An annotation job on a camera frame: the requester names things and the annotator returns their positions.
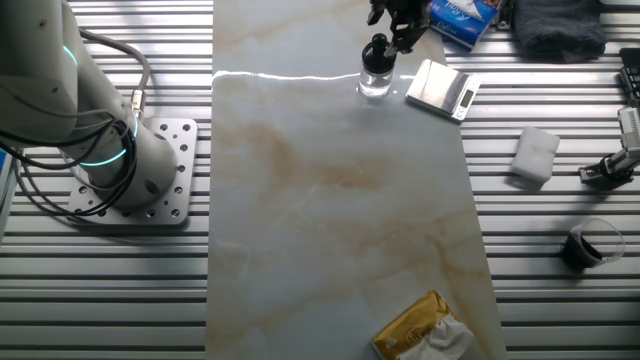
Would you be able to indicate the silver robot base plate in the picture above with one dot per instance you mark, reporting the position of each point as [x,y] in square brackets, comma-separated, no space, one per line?
[182,165]

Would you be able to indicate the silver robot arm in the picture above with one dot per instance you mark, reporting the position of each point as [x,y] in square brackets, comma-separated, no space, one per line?
[40,75]

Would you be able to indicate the white foam sponge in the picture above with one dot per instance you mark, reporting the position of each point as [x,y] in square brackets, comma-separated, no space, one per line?
[535,155]

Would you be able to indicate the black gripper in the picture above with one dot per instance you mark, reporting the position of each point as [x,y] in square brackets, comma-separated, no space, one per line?
[405,9]

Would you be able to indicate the blue tissue pack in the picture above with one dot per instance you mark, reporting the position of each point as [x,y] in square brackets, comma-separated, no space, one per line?
[457,25]

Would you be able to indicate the silver digital pocket scale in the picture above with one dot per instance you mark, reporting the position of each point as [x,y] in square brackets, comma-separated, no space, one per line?
[437,85]

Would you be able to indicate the gold tissue pack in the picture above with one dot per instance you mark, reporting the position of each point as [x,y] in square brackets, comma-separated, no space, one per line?
[405,330]

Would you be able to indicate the small silver camera on stand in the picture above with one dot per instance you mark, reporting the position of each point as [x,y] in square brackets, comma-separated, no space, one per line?
[617,165]

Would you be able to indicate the dark grey towel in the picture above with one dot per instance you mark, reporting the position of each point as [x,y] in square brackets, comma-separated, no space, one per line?
[560,27]

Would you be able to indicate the clear plastic cup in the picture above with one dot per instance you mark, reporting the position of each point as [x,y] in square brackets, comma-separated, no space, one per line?
[582,247]

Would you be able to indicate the black knobbed jar lid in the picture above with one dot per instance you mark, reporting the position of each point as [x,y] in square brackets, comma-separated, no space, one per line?
[376,59]

